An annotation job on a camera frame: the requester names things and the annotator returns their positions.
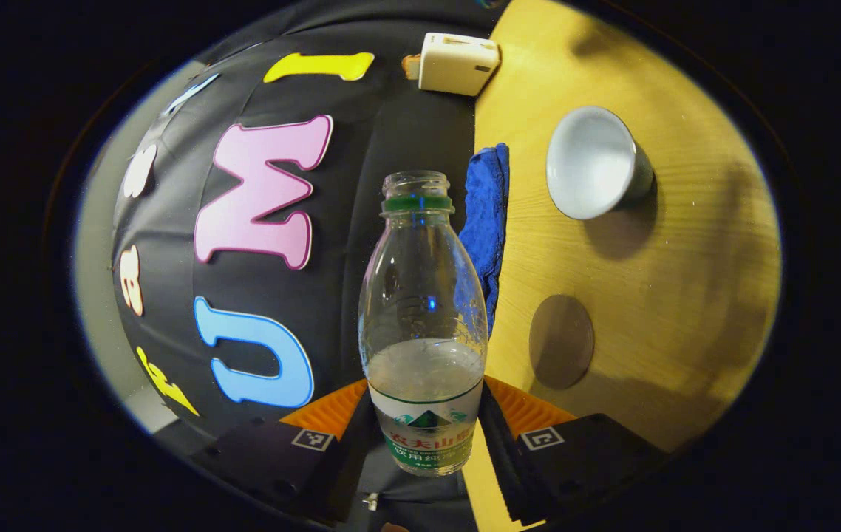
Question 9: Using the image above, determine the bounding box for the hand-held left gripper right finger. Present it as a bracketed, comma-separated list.
[480, 375, 669, 527]

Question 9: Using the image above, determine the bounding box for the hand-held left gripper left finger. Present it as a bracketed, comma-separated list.
[195, 378, 377, 527]

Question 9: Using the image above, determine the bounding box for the round brown coaster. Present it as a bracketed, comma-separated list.
[528, 294, 596, 391]

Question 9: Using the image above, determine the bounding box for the clear plastic water bottle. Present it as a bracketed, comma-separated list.
[358, 171, 489, 477]

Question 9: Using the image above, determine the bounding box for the white teacup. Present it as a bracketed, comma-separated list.
[545, 106, 656, 221]

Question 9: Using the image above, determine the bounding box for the blue folded cloth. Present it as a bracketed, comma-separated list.
[457, 143, 511, 337]

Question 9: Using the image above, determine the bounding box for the black backdrop cloth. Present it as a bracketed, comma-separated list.
[112, 0, 510, 532]

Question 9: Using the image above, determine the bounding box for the white toaster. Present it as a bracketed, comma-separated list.
[418, 33, 501, 97]

